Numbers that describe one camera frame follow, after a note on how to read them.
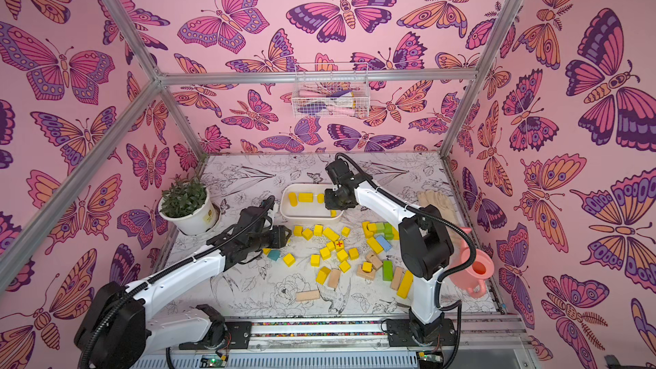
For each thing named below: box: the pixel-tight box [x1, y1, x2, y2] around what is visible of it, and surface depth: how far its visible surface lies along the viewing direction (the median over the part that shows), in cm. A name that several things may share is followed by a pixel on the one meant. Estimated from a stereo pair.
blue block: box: [375, 235, 393, 252], surface depth 94 cm
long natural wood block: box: [295, 289, 321, 302], surface depth 82 cm
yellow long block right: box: [396, 269, 415, 299], surface depth 83 cm
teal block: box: [268, 249, 282, 262], surface depth 92 cm
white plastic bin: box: [279, 182, 345, 222], surface depth 105 cm
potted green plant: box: [158, 174, 219, 235], surface depth 87 cm
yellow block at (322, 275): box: [315, 266, 332, 286], surface depth 86 cm
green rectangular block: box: [382, 260, 394, 282], surface depth 86 cm
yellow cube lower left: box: [282, 252, 297, 268], surface depth 89 cm
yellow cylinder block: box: [288, 192, 299, 208], surface depth 105 cm
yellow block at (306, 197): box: [298, 192, 314, 203], surface depth 108 cm
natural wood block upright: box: [328, 268, 341, 288], surface depth 87 cm
